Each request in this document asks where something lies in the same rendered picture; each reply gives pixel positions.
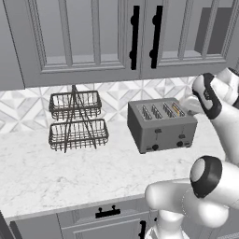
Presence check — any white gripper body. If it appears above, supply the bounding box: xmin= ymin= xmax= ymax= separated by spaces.
xmin=179 ymin=94 xmax=204 ymax=117

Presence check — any bread slice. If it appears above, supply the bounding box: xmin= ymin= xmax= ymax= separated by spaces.
xmin=171 ymin=103 xmax=186 ymax=117

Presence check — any grey four-slot toaster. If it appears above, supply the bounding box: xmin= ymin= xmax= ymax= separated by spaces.
xmin=126 ymin=97 xmax=199 ymax=155

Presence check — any grey base cupboard door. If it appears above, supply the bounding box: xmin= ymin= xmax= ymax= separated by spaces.
xmin=60 ymin=212 xmax=153 ymax=239
xmin=8 ymin=212 xmax=64 ymax=239

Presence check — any grey drawer front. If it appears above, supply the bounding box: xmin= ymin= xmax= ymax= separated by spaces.
xmin=56 ymin=196 xmax=158 ymax=232

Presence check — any grey cupboard side panel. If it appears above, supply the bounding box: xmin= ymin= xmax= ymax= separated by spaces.
xmin=0 ymin=0 xmax=26 ymax=92

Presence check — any grey wall cupboard door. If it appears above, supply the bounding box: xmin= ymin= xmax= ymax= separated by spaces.
xmin=2 ymin=0 xmax=144 ymax=90
xmin=140 ymin=0 xmax=239 ymax=80

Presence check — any black cupboard door handle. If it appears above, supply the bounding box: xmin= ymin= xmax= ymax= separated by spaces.
xmin=129 ymin=5 xmax=141 ymax=71
xmin=148 ymin=5 xmax=164 ymax=70

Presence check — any black two-tier wire basket stand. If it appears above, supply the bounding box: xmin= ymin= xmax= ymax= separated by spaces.
xmin=48 ymin=84 xmax=110 ymax=154

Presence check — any black base cupboard handle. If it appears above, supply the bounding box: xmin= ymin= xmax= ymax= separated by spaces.
xmin=138 ymin=219 xmax=148 ymax=239

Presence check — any black drawer handle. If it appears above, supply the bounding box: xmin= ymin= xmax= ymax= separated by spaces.
xmin=94 ymin=204 xmax=121 ymax=219

